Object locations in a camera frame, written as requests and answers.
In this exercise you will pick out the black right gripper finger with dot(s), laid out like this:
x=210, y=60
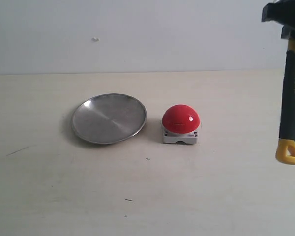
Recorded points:
x=287, y=33

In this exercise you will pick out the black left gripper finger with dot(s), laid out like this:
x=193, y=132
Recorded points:
x=282, y=12

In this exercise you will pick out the red dome push button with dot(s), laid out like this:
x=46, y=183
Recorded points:
x=180, y=124

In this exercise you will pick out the yellow black claw hammer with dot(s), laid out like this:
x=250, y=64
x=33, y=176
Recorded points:
x=285, y=152

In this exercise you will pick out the round stainless steel plate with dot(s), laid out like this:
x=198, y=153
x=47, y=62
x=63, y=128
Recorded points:
x=108, y=118

